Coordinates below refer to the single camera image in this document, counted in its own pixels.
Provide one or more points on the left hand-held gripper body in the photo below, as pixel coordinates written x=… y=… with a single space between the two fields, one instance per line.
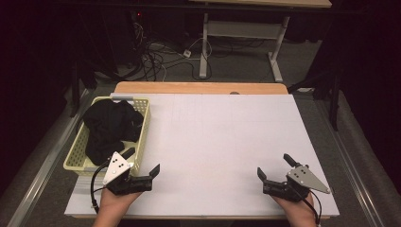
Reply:
x=117 y=170

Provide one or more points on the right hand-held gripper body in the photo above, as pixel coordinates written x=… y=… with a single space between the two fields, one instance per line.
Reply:
x=304 y=179

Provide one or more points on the pale yellow plastic basket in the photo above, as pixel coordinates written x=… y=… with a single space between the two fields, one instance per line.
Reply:
x=143 y=138

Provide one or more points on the black sleeveless vest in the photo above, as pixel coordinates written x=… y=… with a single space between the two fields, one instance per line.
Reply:
x=107 y=126

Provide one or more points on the person's right hand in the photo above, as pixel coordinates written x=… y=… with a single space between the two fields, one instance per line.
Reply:
x=299 y=209

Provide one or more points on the person's left hand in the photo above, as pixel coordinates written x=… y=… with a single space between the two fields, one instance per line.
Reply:
x=113 y=203

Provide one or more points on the white table cover sheet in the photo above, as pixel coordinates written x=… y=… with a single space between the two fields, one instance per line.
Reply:
x=208 y=135

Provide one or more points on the black metal stand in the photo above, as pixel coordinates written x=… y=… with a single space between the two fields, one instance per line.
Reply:
x=334 y=101
x=75 y=91

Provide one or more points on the white power adapter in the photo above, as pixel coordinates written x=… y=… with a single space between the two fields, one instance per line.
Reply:
x=187 y=53

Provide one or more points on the white-framed desk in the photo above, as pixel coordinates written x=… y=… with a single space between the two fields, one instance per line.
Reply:
x=242 y=30

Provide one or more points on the metal floor rail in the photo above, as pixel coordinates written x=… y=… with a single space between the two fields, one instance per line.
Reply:
x=47 y=164
x=353 y=170

